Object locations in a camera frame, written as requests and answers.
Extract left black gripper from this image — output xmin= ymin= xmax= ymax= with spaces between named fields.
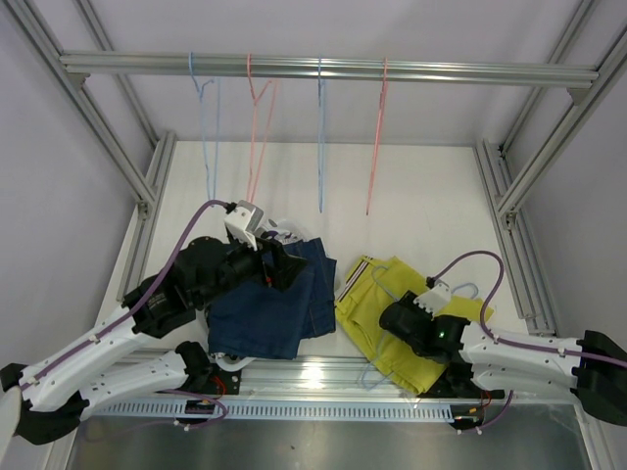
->
xmin=195 ymin=230 xmax=306 ymax=308

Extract olive yellow trousers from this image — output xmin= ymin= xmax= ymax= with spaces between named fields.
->
xmin=334 ymin=254 xmax=496 ymax=395

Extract navy blue trousers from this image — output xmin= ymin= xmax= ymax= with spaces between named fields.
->
xmin=208 ymin=238 xmax=336 ymax=360

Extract purple camouflage trousers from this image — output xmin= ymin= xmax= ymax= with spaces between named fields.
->
xmin=262 ymin=219 xmax=307 ymax=245

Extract white plastic basket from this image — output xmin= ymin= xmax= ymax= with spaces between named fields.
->
xmin=195 ymin=216 xmax=314 ymax=371

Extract pink hanger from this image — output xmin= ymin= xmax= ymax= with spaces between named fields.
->
xmin=365 ymin=57 xmax=389 ymax=216
xmin=246 ymin=53 xmax=278 ymax=203

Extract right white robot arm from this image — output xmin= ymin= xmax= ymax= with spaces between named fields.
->
xmin=379 ymin=292 xmax=626 ymax=426

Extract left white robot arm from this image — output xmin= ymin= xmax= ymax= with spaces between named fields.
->
xmin=1 ymin=237 xmax=308 ymax=447

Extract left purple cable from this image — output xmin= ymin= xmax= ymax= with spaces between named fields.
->
xmin=19 ymin=198 xmax=231 ymax=388

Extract purple cable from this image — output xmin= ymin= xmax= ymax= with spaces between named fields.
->
xmin=19 ymin=198 xmax=231 ymax=388
xmin=425 ymin=250 xmax=627 ymax=432

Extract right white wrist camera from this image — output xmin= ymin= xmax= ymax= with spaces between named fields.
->
xmin=413 ymin=277 xmax=452 ymax=314

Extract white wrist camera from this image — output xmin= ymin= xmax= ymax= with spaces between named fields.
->
xmin=413 ymin=277 xmax=452 ymax=314
xmin=224 ymin=200 xmax=265 ymax=251

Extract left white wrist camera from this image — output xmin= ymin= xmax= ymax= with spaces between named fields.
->
xmin=224 ymin=200 xmax=265 ymax=251

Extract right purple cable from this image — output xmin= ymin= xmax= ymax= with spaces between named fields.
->
xmin=425 ymin=250 xmax=627 ymax=432

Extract grey slotted cable duct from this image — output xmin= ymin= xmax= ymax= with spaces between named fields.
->
xmin=92 ymin=396 xmax=491 ymax=424

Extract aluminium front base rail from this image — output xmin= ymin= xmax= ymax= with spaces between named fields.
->
xmin=112 ymin=353 xmax=599 ymax=410

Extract aluminium frame left struts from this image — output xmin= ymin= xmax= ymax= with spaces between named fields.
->
xmin=1 ymin=1 xmax=177 ymax=300

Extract aluminium hanging rail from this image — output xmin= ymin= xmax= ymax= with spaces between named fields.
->
xmin=60 ymin=51 xmax=601 ymax=90

